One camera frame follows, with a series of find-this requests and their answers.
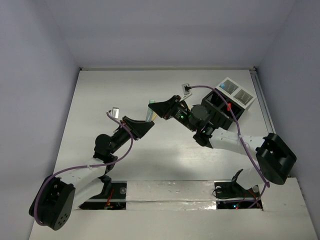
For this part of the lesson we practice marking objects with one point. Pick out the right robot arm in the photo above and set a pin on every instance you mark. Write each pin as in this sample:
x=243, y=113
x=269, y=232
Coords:
x=271, y=158

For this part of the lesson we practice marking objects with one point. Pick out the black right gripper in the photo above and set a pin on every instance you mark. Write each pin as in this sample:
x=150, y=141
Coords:
x=166, y=109

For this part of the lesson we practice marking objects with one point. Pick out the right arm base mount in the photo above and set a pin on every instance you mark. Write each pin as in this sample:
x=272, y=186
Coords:
x=231, y=196

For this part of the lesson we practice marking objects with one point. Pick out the teal highlighter pen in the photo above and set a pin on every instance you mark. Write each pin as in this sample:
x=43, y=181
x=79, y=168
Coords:
x=149, y=115

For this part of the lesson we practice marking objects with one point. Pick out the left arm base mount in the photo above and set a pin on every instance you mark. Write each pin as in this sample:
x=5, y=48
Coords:
x=112, y=196

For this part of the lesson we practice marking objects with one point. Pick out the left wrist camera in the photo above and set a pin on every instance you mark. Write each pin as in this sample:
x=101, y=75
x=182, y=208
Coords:
x=113, y=113

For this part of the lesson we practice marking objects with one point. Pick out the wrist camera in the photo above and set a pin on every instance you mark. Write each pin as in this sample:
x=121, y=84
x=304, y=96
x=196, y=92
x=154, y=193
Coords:
x=113, y=113
x=186, y=88

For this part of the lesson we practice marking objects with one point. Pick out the white organizer container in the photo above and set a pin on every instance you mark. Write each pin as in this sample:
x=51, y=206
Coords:
x=236, y=93

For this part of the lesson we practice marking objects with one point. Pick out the black organizer container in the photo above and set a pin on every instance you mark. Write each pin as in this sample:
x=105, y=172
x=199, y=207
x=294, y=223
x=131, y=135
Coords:
x=220, y=114

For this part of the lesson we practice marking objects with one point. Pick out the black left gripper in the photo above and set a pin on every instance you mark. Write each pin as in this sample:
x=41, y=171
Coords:
x=130, y=127

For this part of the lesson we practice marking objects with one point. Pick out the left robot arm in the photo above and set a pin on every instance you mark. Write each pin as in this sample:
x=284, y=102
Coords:
x=54, y=201

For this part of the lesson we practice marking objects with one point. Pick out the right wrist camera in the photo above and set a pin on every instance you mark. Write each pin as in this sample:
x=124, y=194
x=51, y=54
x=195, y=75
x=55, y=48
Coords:
x=186, y=88

